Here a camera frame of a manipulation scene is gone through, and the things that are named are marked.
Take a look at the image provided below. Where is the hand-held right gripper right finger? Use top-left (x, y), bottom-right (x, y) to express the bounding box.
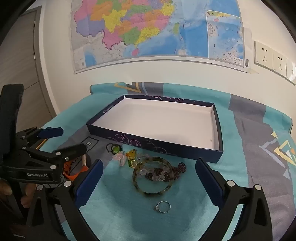
top-left (195, 158), bottom-right (274, 241)

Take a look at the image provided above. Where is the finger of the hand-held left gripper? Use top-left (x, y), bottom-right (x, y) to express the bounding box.
top-left (23, 143), bottom-right (87, 168)
top-left (16, 126), bottom-right (64, 149)

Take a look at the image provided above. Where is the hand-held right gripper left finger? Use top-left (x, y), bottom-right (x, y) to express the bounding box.
top-left (25, 159), bottom-right (104, 241)

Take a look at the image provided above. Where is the orange smart watch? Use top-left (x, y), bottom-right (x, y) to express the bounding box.
top-left (63, 156), bottom-right (90, 181)

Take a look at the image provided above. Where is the pink flower ring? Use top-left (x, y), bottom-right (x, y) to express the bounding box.
top-left (112, 153), bottom-right (127, 167)

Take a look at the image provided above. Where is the amber tortoiseshell bangle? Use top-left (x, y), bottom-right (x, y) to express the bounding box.
top-left (132, 157), bottom-right (174, 194)

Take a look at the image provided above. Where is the dark blue cardboard box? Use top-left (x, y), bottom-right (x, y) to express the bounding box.
top-left (86, 94), bottom-right (224, 164)

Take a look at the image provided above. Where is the person's left hand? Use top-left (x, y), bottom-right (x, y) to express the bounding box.
top-left (0, 181), bottom-right (36, 209)

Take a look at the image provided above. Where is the grey door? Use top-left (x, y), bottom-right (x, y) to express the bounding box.
top-left (0, 6), bottom-right (57, 130)

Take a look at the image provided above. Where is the teal grey printed blanket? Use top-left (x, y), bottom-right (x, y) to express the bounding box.
top-left (42, 82), bottom-right (296, 241)

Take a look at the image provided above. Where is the green gem black ring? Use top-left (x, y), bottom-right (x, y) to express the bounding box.
top-left (106, 143), bottom-right (123, 155)

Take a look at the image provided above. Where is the silver stone ring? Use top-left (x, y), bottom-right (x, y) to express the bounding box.
top-left (154, 201), bottom-right (171, 213)

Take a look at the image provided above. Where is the white wall socket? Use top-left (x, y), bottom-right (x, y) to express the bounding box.
top-left (272, 49), bottom-right (287, 75)
top-left (254, 41), bottom-right (274, 70)
top-left (286, 58), bottom-right (296, 84)

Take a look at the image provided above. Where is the colourful wall map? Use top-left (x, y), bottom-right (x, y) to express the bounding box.
top-left (69, 0), bottom-right (251, 74)

